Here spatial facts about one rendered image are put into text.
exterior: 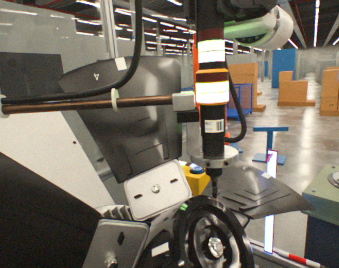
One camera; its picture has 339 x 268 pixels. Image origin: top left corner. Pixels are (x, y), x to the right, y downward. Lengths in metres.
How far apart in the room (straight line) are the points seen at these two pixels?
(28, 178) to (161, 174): 0.18
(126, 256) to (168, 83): 0.28
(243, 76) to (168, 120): 7.98
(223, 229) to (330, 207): 0.62
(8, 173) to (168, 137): 0.21
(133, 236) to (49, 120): 0.40
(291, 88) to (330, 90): 2.01
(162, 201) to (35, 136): 0.34
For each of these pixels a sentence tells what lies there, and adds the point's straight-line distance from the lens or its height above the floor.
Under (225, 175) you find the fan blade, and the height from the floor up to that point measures 1.18.
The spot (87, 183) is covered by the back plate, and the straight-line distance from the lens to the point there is 0.55.
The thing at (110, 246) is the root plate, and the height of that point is 1.24.
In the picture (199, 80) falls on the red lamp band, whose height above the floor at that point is 1.40.
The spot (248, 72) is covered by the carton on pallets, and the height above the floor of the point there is 1.29.
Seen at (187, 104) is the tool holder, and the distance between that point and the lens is 0.31.
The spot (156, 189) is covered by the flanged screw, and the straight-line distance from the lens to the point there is 0.34.
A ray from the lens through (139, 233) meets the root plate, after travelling 0.28.
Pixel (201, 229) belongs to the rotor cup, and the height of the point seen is 1.24.
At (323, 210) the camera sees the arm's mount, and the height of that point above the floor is 0.96.
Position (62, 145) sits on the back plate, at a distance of 0.58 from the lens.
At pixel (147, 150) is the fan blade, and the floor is 1.30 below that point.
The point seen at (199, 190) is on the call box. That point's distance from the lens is 0.80.
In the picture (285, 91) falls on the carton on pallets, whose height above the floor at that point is 0.53.
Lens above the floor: 1.41
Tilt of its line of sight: 14 degrees down
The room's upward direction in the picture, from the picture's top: 4 degrees counter-clockwise
